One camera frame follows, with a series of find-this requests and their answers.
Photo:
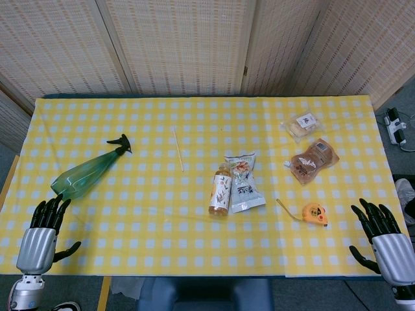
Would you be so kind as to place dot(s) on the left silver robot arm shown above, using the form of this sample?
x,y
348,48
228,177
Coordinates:
x,y
25,291

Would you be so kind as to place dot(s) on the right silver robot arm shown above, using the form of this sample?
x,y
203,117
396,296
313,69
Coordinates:
x,y
403,298

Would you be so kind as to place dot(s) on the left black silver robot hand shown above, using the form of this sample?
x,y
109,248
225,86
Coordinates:
x,y
36,243

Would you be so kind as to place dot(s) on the black white sneaker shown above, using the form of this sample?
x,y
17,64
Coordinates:
x,y
66,306

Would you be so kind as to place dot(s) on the green plastic bottle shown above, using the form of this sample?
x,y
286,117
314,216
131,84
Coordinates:
x,y
85,173

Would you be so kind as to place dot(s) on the brown spout pouch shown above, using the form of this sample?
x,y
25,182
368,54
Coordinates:
x,y
314,162

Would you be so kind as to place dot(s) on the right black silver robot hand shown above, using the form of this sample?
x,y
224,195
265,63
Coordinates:
x,y
389,246

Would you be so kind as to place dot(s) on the white power strip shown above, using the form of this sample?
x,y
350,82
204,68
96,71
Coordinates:
x,y
395,128

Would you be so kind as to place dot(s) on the clear biscuit packet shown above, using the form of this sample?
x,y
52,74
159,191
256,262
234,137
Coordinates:
x,y
303,126

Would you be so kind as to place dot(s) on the thin wooden stick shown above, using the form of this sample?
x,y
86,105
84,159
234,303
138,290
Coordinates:
x,y
178,148

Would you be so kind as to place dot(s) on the yellow checkered tablecloth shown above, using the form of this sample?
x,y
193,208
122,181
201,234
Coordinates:
x,y
201,246

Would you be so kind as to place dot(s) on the orange juice bottle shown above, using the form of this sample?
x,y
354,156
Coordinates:
x,y
220,190

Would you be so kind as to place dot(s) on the woven folding screen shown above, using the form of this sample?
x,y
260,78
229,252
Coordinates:
x,y
207,45

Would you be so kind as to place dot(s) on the blue chair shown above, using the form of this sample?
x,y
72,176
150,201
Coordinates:
x,y
204,294

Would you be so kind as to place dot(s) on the silver floral snack packet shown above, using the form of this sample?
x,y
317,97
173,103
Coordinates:
x,y
244,183

